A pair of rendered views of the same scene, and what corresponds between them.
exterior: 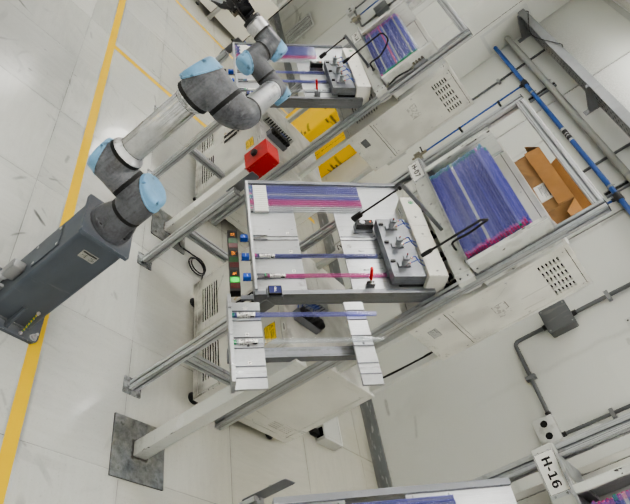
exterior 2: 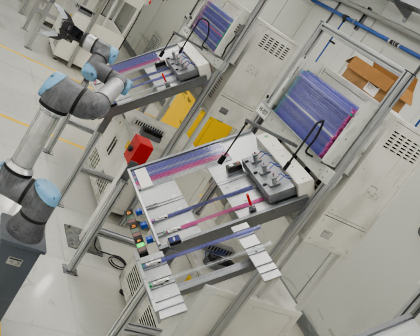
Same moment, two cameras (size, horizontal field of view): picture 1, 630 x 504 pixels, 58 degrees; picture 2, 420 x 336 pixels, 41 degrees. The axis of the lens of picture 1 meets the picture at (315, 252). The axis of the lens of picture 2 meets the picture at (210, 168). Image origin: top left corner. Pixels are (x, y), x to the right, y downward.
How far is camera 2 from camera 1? 0.45 m
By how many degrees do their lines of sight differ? 9
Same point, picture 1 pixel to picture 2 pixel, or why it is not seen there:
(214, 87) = (65, 92)
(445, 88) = (270, 42)
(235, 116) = (89, 107)
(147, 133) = (28, 145)
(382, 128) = (232, 93)
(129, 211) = (34, 212)
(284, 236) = (171, 199)
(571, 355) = not seen: outside the picture
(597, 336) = not seen: outside the picture
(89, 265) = (17, 269)
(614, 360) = not seen: outside the picture
